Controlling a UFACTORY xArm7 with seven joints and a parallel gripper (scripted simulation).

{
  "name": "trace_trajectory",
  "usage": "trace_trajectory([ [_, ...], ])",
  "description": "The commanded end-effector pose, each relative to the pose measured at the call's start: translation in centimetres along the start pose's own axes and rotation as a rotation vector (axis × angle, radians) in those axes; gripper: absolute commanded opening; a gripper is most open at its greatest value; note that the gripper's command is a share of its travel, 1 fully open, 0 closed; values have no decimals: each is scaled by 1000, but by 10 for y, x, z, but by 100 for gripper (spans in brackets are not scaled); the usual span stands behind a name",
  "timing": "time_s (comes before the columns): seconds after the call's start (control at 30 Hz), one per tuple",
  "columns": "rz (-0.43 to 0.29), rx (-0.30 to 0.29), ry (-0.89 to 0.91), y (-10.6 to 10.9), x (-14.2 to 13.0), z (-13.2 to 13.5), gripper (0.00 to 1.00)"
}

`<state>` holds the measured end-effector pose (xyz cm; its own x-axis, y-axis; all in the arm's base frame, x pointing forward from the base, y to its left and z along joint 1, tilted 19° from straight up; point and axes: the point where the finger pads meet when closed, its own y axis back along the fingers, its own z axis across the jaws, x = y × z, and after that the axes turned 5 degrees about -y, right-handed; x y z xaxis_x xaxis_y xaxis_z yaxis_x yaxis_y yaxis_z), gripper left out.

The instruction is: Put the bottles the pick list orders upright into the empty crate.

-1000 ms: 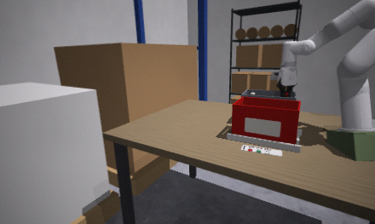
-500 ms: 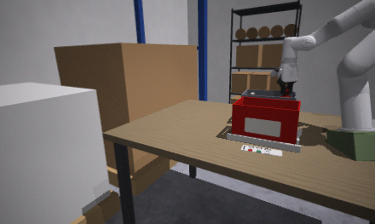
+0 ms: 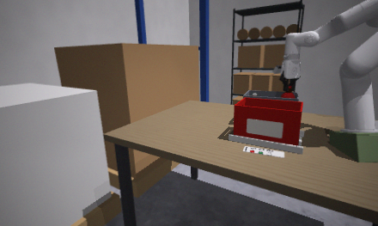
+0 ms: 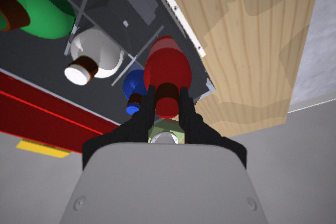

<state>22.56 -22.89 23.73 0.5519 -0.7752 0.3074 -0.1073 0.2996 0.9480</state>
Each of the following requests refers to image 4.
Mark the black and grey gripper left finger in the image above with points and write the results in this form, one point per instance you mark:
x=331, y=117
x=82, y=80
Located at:
x=133, y=130

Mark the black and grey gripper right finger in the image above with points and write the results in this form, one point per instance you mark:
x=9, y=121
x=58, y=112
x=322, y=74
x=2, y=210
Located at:
x=198, y=132

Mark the green bottle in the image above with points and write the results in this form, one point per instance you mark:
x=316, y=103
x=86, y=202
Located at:
x=49, y=19

